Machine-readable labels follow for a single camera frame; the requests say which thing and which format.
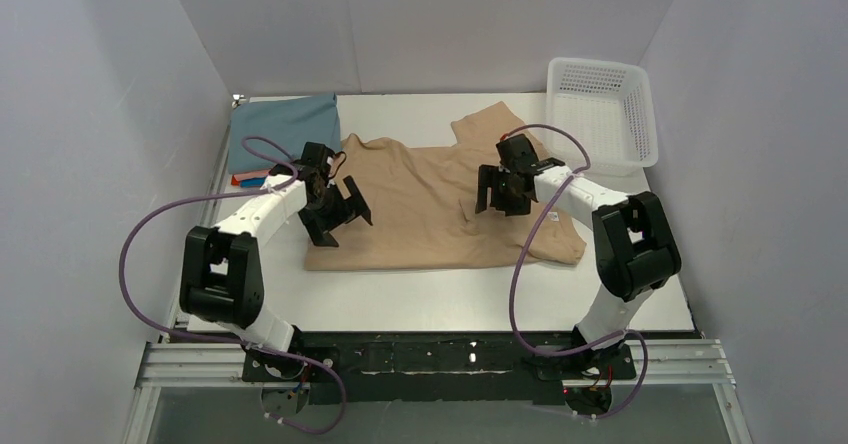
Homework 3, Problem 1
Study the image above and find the beige t shirt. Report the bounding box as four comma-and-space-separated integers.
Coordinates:
303, 101, 588, 273

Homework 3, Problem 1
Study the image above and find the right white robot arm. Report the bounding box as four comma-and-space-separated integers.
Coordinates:
475, 127, 682, 361

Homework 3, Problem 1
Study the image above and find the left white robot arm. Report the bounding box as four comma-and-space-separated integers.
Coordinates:
179, 142, 372, 352

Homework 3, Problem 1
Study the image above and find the folded blue t shirt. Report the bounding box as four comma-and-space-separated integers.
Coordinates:
238, 176, 266, 188

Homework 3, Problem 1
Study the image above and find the folded grey-blue t shirt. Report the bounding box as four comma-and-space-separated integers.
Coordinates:
227, 93, 342, 174

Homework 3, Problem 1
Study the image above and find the folded pink t shirt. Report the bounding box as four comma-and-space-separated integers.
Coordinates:
232, 169, 271, 181

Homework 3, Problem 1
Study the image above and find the white plastic basket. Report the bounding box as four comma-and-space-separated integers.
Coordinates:
546, 57, 659, 176

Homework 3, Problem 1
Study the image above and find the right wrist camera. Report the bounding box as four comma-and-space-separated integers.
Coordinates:
496, 134, 551, 175

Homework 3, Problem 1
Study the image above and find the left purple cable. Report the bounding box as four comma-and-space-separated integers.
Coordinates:
119, 136, 348, 436

